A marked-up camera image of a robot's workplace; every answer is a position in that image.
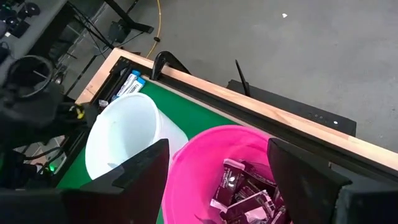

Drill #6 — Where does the yellow cable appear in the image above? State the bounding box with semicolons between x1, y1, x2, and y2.
145;0;162;59

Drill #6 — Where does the blue white candy bar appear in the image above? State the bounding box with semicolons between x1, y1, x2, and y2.
123;77;146;96
115;70;141;98

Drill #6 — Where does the flat black box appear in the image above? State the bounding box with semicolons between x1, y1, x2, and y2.
226;79;358;138

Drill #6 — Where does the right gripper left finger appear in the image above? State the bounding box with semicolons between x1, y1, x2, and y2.
62;138;170;224

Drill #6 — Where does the pink plastic halloween bucket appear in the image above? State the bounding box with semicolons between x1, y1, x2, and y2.
161;124;293;224

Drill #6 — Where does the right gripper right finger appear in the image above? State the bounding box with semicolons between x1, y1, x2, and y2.
266;138;353;224

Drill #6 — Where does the green felt mat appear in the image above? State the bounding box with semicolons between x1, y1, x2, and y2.
57;81;240;224

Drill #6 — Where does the grey desk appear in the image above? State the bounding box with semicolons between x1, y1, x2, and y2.
0;0;74;85

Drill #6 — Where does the thin black antenna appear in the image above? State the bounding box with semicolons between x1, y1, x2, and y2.
234;58;251;97

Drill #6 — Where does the black metal desk leg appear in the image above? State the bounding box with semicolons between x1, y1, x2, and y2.
104;0;155;34

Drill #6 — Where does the white plastic halloween bucket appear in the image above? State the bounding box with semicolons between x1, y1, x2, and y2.
84;92;190;181

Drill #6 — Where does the black table edge clamp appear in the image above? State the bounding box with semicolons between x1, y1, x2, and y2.
150;50;191;81

